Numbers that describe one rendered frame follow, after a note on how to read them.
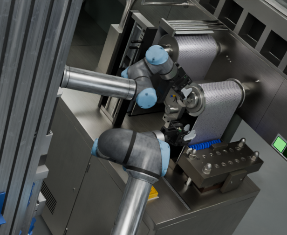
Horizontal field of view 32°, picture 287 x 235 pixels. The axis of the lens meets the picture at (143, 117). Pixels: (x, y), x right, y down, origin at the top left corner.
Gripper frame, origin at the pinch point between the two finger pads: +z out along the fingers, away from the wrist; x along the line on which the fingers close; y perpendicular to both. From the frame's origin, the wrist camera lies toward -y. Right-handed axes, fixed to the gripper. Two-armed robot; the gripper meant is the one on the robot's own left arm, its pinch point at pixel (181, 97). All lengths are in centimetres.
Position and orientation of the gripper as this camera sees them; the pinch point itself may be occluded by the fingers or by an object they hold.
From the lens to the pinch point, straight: 214.5
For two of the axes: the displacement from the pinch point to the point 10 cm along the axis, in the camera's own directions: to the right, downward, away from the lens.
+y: 7.4, -6.7, -0.4
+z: 4.0, 4.0, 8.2
